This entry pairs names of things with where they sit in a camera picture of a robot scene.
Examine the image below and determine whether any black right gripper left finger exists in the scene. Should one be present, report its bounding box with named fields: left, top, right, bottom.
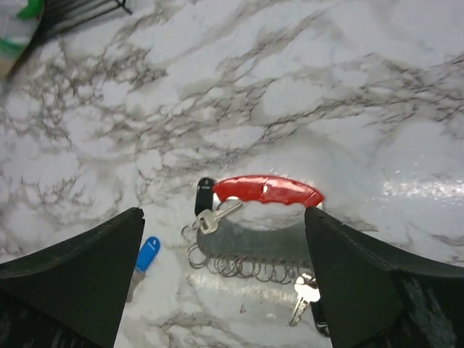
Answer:
left=1, top=208, right=145, bottom=347

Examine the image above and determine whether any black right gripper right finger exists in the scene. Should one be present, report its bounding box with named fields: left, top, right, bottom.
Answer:
left=304, top=207, right=463, bottom=347

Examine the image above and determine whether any red handled key organizer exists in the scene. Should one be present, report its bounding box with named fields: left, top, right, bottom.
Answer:
left=181, top=175, right=324, bottom=285

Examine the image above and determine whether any blue tagged key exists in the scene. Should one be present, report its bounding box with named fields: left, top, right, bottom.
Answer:
left=126, top=236, right=160, bottom=303

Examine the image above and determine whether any green white snack bag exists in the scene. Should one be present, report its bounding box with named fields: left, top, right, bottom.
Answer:
left=1, top=0, right=44, bottom=61

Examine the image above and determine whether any black wire shelf rack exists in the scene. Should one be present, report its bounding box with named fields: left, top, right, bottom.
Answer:
left=1, top=0, right=132, bottom=79

